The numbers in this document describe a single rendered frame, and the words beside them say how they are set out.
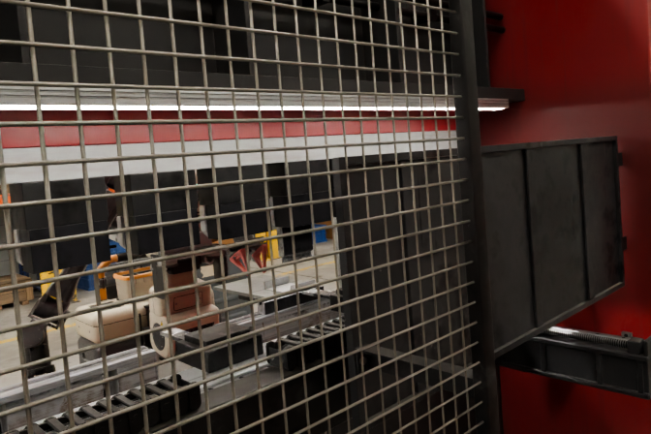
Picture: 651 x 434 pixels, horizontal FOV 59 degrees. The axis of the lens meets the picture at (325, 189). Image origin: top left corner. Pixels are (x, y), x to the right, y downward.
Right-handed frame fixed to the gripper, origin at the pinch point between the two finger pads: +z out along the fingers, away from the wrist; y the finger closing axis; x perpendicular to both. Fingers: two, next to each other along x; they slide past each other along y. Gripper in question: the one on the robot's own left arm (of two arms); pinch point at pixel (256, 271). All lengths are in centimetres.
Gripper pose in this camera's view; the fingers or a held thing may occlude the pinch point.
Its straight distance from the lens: 167.9
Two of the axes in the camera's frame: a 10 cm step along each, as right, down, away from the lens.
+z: 3.9, 8.6, -3.2
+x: -5.4, 5.0, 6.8
